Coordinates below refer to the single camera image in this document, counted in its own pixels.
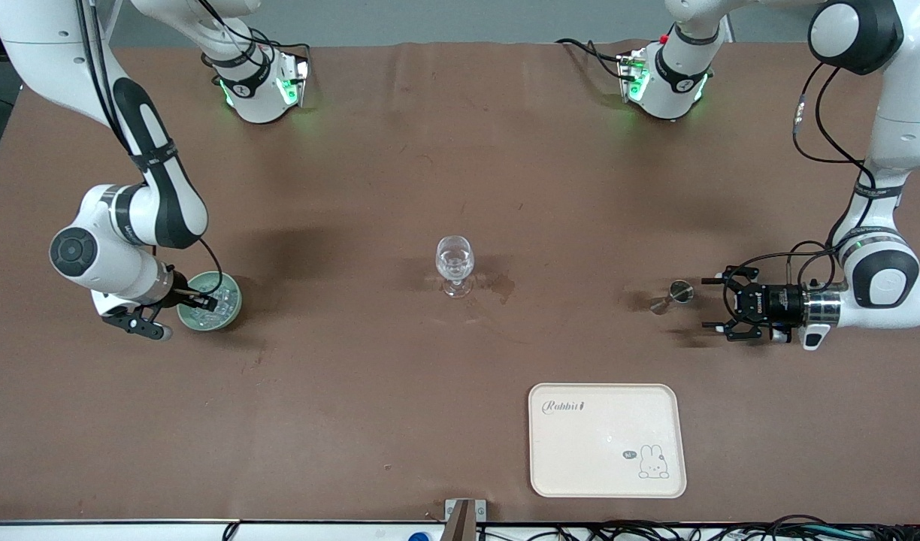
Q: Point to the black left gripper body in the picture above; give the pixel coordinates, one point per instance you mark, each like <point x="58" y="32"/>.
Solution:
<point x="770" y="303"/>

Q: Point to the steel jigger measuring cup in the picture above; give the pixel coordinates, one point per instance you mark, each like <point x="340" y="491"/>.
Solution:
<point x="682" y="291"/>

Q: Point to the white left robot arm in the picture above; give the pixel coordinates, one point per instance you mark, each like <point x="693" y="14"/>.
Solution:
<point x="903" y="113"/>

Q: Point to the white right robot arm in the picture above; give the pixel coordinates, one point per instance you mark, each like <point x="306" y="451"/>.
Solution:
<point x="46" y="45"/>

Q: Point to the pile of clear ice cubes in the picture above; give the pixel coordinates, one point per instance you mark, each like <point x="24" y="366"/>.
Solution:
<point x="221" y="315"/>

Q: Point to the clear wine glass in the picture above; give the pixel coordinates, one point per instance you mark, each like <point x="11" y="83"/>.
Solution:
<point x="455" y="259"/>

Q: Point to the green ceramic bowl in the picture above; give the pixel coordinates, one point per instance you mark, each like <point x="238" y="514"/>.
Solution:
<point x="231" y="320"/>

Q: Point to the brown table cover sheet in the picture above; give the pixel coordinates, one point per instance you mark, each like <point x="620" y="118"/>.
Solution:
<point x="355" y="413"/>

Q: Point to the cream tray with rabbit print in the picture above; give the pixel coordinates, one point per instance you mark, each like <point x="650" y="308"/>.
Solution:
<point x="580" y="458"/>

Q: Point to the blue cap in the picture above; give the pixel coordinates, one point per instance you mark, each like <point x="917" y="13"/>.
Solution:
<point x="419" y="537"/>

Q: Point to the grey metal camera bracket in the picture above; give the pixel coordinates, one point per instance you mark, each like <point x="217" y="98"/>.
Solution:
<point x="465" y="518"/>

